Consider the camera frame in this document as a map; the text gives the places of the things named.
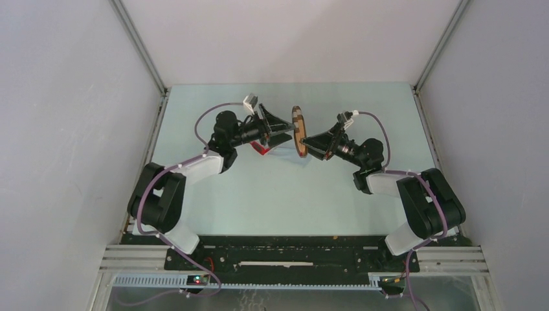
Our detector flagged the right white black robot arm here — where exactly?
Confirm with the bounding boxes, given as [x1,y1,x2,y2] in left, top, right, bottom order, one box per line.
[297,123,466,271]

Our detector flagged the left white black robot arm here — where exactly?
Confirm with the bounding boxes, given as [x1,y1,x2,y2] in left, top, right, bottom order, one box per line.
[127,104,296,270]

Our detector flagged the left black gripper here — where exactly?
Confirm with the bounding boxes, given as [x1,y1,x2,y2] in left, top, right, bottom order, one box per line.
[230,104,295,149]

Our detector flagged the brown plaid glasses case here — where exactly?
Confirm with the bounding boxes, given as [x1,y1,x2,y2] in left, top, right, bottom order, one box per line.
[292,106,308,158]

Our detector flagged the white slotted cable duct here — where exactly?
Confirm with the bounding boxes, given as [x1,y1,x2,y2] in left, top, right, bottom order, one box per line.
[112,273,381,291]

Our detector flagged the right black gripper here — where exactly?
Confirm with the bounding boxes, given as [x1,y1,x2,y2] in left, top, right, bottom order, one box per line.
[299,122,365,168]

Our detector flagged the left aluminium frame post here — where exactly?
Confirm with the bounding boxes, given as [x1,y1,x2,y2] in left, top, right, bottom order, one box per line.
[109,0,168,97]

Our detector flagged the right aluminium frame post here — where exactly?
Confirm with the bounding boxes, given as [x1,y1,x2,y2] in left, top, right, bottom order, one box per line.
[413,0,473,95]

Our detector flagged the aluminium frame post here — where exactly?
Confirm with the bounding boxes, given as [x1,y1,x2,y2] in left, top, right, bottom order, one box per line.
[109,0,168,97]
[413,0,473,95]

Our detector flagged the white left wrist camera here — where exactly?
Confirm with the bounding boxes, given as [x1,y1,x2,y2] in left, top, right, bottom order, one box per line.
[242,93,258,114]

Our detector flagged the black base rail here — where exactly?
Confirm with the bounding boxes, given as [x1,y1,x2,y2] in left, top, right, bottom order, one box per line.
[100,235,487,289]

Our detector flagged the red sunglasses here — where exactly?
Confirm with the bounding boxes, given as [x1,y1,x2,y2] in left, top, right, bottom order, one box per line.
[249,141,275,156]

